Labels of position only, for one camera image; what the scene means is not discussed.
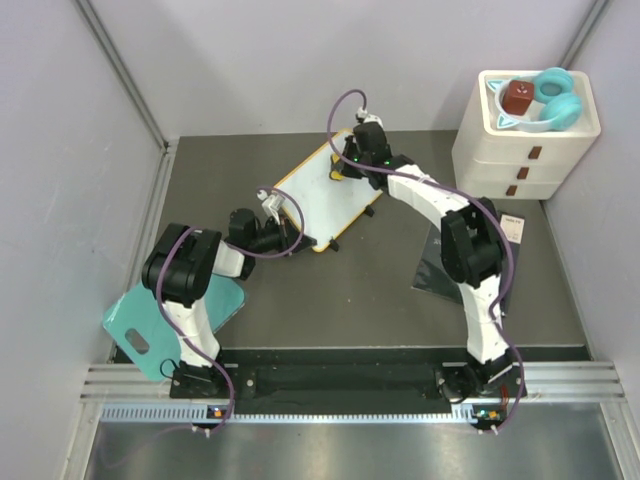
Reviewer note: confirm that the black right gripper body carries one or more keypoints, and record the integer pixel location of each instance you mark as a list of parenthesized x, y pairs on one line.
[(351, 170)]

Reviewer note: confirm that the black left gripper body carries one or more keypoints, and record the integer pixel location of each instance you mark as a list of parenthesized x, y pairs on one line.
[(269, 239)]

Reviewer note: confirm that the yellow framed whiteboard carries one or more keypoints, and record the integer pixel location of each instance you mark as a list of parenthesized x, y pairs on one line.
[(324, 208)]

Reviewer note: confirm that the yellow black whiteboard eraser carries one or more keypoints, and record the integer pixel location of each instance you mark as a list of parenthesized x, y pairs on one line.
[(336, 168)]

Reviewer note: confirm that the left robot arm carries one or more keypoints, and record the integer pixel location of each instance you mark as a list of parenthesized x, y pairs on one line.
[(180, 267)]

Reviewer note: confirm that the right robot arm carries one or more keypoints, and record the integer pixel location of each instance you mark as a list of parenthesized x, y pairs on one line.
[(471, 250)]

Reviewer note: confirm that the black whiteboard marker clip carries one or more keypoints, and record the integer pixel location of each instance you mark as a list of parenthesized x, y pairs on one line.
[(334, 245)]

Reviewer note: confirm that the teal cutting board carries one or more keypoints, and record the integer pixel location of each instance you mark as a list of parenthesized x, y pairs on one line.
[(136, 325)]

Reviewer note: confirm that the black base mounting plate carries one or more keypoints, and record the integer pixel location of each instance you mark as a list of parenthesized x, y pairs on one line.
[(345, 381)]

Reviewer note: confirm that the white three-drawer organizer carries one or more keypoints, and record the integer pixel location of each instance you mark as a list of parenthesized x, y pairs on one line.
[(512, 164)]

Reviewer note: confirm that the brown cube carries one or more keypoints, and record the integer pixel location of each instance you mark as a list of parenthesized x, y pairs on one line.
[(518, 96)]

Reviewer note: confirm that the black sheet with white label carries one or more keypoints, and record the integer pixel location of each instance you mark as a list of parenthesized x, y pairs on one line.
[(513, 227)]

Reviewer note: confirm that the teal white cat-ear headphones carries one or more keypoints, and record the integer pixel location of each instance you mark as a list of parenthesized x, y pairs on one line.
[(553, 88)]

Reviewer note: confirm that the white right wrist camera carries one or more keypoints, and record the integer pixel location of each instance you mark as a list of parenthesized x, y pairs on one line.
[(363, 116)]

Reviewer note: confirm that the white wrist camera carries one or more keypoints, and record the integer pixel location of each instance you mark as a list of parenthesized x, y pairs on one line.
[(363, 116), (271, 204)]

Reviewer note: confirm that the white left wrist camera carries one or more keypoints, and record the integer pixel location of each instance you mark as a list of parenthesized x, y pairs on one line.
[(271, 204)]

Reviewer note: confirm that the grey slotted cable duct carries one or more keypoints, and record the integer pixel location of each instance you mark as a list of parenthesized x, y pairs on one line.
[(205, 414)]

